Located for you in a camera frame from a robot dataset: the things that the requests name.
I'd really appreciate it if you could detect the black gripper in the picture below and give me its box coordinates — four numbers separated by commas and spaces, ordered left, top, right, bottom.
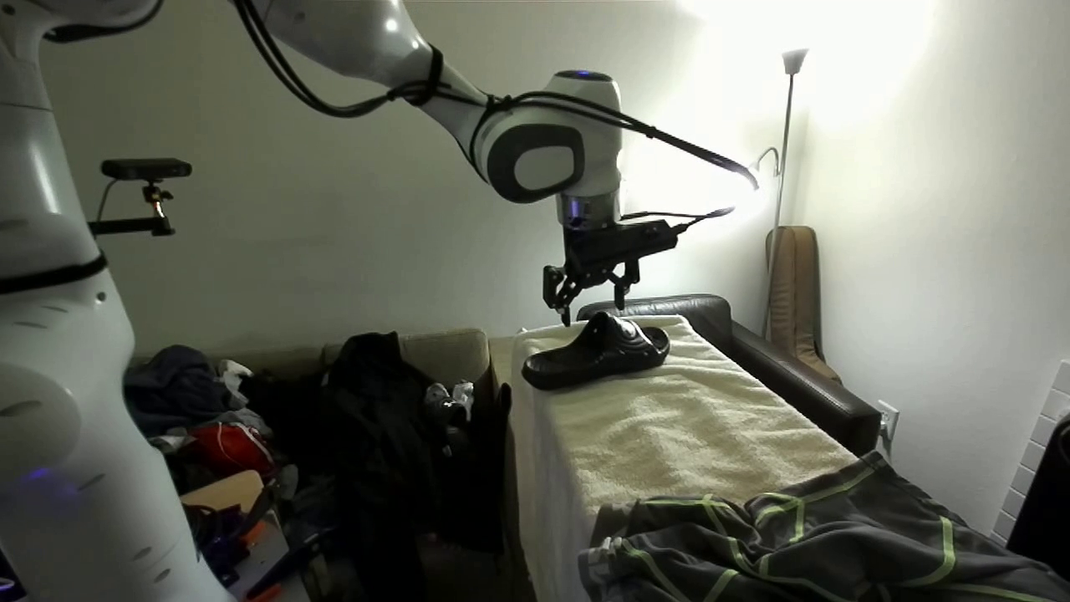
541, 227, 644, 330

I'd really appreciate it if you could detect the beige sofa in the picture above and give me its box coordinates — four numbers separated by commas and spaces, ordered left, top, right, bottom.
128, 325, 496, 396

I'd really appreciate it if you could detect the cream covered table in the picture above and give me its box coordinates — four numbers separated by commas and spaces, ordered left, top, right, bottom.
500, 313, 863, 602

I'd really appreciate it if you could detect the black leather armchair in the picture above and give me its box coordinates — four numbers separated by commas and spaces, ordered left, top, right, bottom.
575, 292, 883, 458

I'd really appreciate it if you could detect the brown wicker board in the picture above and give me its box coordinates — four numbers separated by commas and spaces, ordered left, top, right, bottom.
761, 223, 846, 387

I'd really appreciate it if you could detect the black jacket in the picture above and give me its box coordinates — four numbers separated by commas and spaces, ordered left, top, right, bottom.
317, 328, 516, 602

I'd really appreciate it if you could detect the thin white floor lamp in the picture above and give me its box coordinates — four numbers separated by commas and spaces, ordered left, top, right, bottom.
753, 46, 814, 229

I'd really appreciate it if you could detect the dark green striped cloth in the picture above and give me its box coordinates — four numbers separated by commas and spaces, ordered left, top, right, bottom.
578, 449, 1070, 602

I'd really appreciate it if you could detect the red garment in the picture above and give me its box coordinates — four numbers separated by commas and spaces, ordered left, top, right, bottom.
189, 417, 279, 481

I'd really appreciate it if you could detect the dark blue garment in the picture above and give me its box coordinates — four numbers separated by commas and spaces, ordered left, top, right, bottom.
124, 342, 240, 427

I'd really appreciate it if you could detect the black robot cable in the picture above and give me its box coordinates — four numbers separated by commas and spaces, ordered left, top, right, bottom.
231, 0, 761, 227

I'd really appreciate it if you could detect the white wall outlet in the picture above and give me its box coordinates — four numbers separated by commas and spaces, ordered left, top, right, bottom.
877, 397, 904, 454

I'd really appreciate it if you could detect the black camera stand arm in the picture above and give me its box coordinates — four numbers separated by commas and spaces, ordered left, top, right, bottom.
87, 180, 179, 241

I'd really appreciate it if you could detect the black bar camera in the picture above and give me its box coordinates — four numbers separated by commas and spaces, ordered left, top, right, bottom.
96, 156, 194, 185

